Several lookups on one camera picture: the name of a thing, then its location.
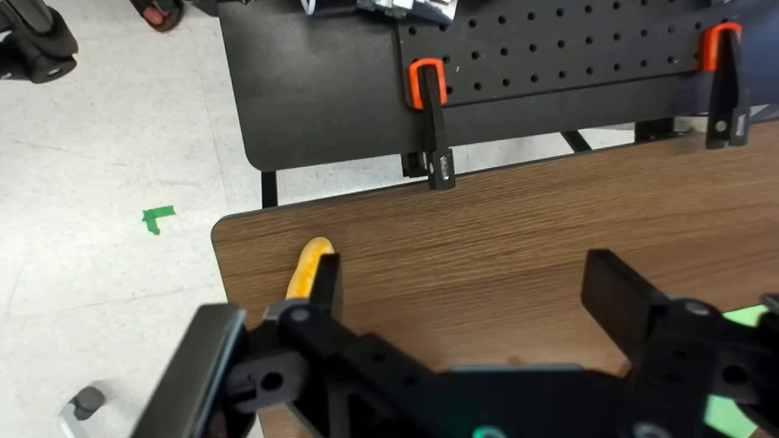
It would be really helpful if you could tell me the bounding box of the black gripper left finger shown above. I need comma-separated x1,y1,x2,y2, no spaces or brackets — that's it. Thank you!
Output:
268,250,459,410

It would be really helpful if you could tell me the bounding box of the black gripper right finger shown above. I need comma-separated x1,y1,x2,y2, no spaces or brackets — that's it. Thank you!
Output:
579,248,727,377

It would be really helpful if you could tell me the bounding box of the green tape floor marker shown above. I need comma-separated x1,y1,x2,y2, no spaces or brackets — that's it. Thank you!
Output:
142,202,179,239

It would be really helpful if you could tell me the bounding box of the orange black bar clamp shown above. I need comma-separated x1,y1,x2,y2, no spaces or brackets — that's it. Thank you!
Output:
697,19,756,152
404,57,461,192

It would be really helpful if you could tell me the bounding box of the black perforated pegboard plate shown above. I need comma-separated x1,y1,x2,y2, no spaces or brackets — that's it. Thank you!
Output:
394,0,779,109

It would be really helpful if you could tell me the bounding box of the grey chair caster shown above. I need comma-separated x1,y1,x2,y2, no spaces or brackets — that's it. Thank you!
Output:
57,383,111,438

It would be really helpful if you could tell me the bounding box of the silver crumpled foil bag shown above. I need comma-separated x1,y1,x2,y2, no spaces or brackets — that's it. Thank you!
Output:
301,0,461,31

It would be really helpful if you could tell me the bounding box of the red black sandal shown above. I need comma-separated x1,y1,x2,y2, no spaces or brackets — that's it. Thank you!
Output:
130,0,187,34

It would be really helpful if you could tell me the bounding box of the black shoe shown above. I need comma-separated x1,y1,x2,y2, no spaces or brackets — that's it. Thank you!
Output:
0,0,83,86

